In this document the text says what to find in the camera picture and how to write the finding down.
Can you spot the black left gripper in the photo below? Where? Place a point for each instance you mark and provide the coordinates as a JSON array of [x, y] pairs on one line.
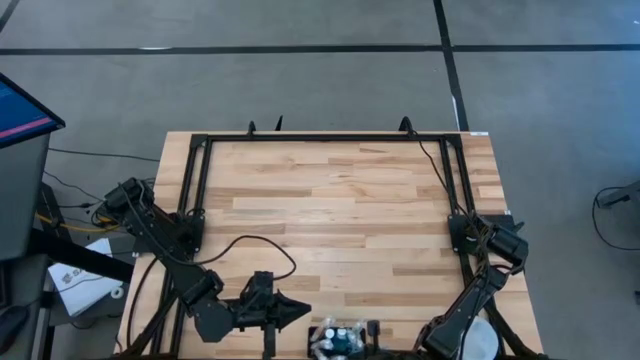
[[252, 310]]

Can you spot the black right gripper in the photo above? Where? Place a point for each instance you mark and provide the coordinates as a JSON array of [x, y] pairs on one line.
[[400, 354]]

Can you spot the blue mouthwash bottle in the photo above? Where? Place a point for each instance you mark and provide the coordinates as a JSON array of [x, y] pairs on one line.
[[342, 340]]

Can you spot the mouthwash bottle with green label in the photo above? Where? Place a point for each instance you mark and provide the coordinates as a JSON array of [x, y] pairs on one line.
[[330, 333]]

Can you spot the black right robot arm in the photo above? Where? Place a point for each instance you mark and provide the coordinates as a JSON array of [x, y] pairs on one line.
[[470, 305]]

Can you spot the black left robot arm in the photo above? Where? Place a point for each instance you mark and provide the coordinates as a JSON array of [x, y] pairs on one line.
[[165, 245]]

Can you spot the white wipes canister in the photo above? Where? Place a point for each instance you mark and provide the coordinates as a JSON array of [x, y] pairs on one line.
[[485, 340]]

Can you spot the white tape roll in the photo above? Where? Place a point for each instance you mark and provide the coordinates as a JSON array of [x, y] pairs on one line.
[[112, 292]]

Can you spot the white paper sheet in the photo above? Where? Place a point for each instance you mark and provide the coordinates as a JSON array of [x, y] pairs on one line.
[[80, 280]]

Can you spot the black desk beam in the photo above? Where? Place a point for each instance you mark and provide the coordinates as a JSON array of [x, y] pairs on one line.
[[75, 252]]

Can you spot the white label sticker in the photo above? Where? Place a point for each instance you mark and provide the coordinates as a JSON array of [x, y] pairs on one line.
[[478, 133]]

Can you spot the black chair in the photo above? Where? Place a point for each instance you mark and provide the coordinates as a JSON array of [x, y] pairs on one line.
[[12, 325]]

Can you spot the gray stand leg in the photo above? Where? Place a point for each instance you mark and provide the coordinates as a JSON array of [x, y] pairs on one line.
[[620, 196]]

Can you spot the gray cabinet with blue top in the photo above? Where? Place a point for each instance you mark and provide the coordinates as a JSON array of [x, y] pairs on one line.
[[20, 175]]

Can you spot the black table frame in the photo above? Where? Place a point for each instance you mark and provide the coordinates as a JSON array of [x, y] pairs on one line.
[[325, 137]]

